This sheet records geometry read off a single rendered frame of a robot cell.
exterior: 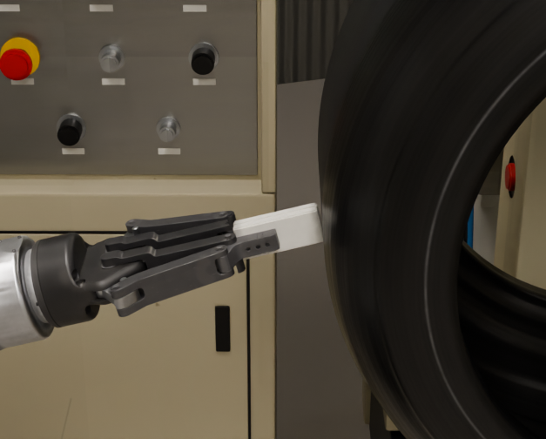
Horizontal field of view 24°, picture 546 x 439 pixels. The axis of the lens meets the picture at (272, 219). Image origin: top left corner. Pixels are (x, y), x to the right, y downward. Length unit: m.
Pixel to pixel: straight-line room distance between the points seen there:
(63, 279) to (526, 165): 0.51
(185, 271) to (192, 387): 0.85
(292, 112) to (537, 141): 3.10
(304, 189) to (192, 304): 2.06
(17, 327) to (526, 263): 0.57
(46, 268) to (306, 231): 0.21
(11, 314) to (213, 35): 0.71
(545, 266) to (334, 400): 1.54
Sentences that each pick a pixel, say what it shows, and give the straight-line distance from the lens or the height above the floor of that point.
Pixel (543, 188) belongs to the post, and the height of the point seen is 1.08.
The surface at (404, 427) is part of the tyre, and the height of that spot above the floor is 1.03.
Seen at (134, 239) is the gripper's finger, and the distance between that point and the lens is 1.05.
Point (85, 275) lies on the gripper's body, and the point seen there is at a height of 1.13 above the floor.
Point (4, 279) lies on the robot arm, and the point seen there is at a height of 1.13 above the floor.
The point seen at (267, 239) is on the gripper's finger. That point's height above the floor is 1.16.
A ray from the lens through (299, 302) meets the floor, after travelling 3.21.
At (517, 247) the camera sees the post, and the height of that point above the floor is 1.01.
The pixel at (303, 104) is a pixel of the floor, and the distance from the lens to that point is 4.44.
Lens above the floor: 1.63
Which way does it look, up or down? 27 degrees down
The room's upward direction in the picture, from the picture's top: straight up
